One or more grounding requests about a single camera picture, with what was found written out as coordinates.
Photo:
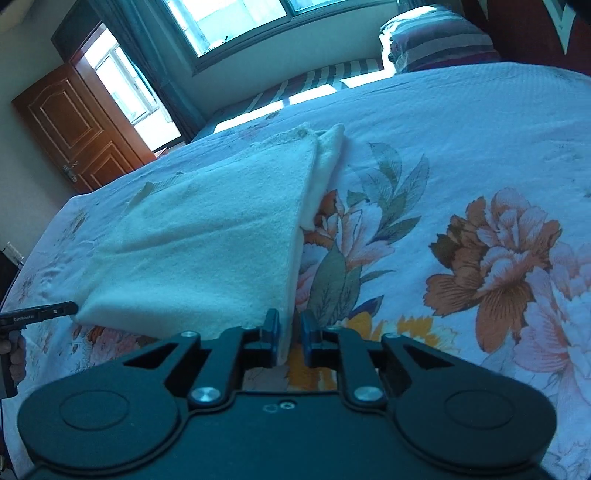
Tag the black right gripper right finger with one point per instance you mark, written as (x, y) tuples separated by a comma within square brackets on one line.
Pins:
[(344, 351)]

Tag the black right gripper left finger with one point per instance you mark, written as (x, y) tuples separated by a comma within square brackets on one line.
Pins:
[(230, 356)]

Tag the cream knitted sweater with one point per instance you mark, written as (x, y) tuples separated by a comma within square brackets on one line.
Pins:
[(215, 248)]

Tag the large bedroom window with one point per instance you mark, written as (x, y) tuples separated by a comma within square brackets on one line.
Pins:
[(209, 31)]

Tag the person's left hand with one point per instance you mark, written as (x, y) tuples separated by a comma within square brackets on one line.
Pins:
[(13, 348)]

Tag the floral white bed sheet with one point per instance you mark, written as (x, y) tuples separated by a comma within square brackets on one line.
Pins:
[(458, 215)]

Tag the brown wooden door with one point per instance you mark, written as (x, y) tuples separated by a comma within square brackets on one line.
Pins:
[(78, 125)]

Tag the striped bed sheet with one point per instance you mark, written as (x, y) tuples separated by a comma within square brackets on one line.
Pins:
[(303, 87)]

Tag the dark teal curtain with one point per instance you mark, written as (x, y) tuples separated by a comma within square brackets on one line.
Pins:
[(148, 34)]

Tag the striped folded quilt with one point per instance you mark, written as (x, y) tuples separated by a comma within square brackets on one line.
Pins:
[(433, 36)]

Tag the red white headboard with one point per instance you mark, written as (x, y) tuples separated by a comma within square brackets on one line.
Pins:
[(551, 33)]

